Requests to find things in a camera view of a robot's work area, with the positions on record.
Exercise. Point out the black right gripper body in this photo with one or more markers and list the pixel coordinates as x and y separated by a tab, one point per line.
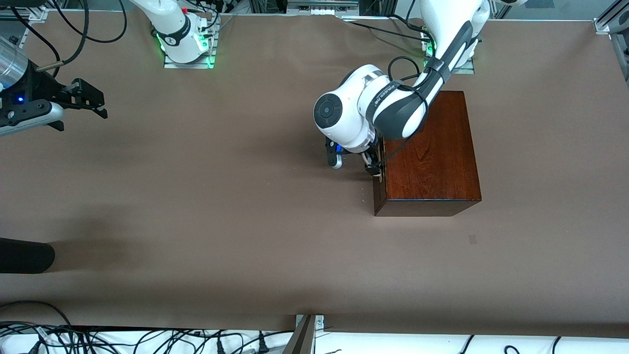
43	88

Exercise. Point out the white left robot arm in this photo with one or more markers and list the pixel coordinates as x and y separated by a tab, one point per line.
344	118

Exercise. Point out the dark brown wooden cabinet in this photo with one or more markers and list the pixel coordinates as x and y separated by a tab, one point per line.
432	162

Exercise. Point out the black cylindrical object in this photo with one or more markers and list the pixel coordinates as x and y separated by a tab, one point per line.
24	255

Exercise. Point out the aluminium table edge rail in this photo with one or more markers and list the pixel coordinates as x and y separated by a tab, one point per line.
25	29
614	19

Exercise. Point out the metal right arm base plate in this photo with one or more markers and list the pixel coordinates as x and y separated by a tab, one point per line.
212	49

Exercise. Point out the aluminium frame with sockets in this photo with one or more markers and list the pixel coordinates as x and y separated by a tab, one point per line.
322	6

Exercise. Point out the metal camera stand post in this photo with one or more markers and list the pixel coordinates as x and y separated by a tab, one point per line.
302	339

